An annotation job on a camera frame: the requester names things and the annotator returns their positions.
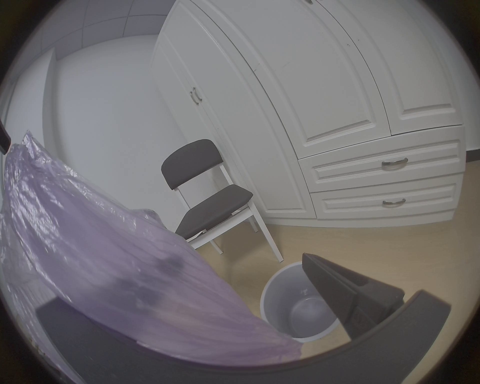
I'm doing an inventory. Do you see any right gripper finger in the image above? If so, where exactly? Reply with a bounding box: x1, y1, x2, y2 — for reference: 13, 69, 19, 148
302, 253, 405, 342

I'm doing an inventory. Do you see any purple plastic bag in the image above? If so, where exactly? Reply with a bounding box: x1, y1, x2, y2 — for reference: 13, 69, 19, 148
0, 130, 304, 370

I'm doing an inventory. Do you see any white trash bin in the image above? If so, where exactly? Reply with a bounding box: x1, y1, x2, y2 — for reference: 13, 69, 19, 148
260, 262, 340, 340

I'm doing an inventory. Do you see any white chair with grey cushions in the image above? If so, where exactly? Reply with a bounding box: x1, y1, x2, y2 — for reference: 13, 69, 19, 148
161, 139, 284, 263

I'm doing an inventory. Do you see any white wardrobe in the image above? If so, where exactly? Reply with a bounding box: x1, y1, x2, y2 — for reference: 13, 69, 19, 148
149, 0, 467, 229

